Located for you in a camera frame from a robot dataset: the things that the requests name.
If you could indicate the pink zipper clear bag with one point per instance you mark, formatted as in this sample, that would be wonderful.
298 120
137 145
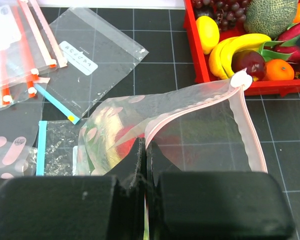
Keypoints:
43 35

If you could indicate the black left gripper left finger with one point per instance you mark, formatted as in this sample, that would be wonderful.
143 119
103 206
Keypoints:
108 207

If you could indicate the green cantaloupe melon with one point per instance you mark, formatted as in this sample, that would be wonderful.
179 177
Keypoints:
269 17

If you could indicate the yellow lemon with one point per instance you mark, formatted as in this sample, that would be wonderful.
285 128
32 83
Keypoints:
208 32

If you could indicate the pink dragon fruit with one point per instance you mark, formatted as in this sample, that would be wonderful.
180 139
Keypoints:
284 47

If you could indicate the pink dotted zip bag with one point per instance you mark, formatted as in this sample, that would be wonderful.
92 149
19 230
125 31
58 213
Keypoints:
201 128

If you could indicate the red plastic bin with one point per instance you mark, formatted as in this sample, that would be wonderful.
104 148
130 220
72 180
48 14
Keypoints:
203 74

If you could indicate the pink dotted bag stack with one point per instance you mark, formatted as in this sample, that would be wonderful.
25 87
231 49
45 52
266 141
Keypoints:
16 158

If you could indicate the dark red apple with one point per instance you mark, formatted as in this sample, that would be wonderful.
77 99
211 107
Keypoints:
252 61

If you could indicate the yellow banana bunch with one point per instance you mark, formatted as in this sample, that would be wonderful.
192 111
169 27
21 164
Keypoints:
220 59

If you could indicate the orange tangerine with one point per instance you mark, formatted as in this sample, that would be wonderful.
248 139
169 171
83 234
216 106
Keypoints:
279 70

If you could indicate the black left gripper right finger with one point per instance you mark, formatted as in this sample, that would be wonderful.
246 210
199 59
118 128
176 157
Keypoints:
213 205

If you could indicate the dark purple grapes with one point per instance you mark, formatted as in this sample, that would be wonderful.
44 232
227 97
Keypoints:
226 13

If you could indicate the green celery stalk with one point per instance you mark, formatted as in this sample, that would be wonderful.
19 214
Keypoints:
100 141

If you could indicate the orange zipper bag stack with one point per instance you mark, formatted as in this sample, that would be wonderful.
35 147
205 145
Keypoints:
24 53

